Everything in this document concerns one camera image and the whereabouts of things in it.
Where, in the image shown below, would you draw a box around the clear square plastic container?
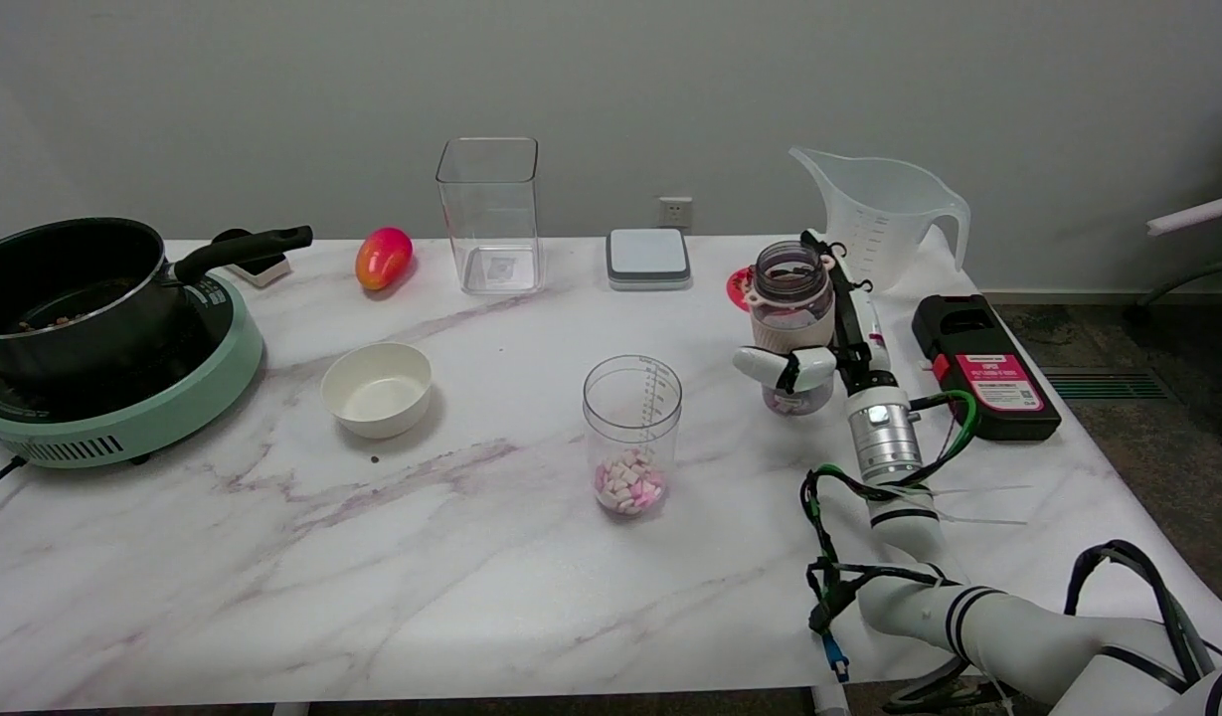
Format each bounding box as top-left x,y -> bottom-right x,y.
436,137 -> 545,296

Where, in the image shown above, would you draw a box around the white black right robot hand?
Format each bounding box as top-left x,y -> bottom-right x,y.
734,231 -> 896,396

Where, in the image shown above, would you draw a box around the white foam tube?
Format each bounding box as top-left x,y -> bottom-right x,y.
1145,191 -> 1222,239

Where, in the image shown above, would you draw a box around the black pot with handle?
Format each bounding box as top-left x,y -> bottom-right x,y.
0,217 -> 314,385

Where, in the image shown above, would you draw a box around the white round bowl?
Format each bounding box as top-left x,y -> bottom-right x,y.
320,342 -> 434,441

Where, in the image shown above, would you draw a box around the black bundled robot cable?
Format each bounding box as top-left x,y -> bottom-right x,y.
799,452 -> 969,683

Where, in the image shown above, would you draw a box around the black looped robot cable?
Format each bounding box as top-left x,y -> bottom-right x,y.
1063,540 -> 1220,689

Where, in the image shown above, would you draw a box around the red orange mango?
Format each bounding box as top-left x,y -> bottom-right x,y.
355,227 -> 415,292

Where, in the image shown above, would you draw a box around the pink white marshmallow candies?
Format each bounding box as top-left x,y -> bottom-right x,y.
595,447 -> 667,516

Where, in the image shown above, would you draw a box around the clear plastic measuring cup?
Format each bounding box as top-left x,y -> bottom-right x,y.
583,355 -> 684,519

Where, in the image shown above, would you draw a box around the white zip tie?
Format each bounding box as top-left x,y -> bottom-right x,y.
887,483 -> 1031,526

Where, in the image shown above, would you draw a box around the smoky translucent bottle pink band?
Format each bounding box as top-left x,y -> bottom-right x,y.
748,241 -> 836,417

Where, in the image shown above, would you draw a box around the floor vent grille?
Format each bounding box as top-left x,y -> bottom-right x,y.
1042,367 -> 1170,402

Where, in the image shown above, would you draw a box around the grey metal chair leg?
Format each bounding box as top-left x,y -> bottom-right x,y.
1128,257 -> 1222,311

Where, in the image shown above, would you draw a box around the mint green induction cooker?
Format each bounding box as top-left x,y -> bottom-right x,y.
0,270 -> 265,469

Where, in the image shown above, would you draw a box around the black device with red label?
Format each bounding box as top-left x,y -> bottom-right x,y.
911,293 -> 1063,443

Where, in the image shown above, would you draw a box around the green robot cable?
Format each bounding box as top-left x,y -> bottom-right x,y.
907,390 -> 980,470

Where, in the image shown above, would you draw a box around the translucent plastic measuring jug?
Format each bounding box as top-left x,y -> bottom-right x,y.
788,147 -> 971,297

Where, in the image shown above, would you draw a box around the white grey square lid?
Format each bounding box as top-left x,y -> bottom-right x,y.
606,228 -> 693,291

